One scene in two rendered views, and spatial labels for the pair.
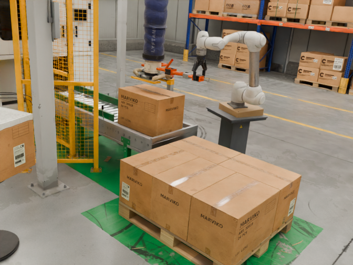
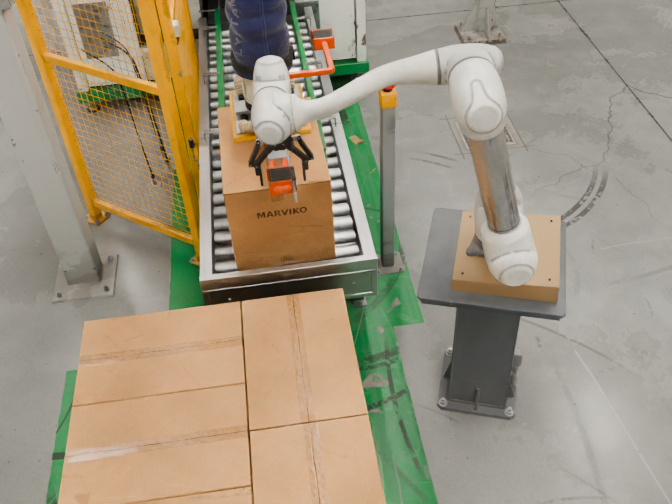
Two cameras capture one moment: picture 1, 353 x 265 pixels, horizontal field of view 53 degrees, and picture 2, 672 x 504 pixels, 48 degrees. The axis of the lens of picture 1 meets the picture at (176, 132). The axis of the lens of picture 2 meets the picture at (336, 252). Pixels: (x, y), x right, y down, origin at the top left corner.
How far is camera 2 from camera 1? 2.73 m
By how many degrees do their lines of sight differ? 43
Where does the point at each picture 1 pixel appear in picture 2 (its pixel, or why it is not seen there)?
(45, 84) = (12, 101)
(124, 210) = not seen: hidden behind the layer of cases
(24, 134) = not seen: outside the picture
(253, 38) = (455, 100)
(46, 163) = (60, 243)
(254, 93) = (490, 250)
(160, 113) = (237, 221)
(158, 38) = (248, 21)
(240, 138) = (488, 332)
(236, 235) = not seen: outside the picture
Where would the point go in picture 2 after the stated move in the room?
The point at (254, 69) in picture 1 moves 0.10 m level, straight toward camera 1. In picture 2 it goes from (483, 184) to (458, 198)
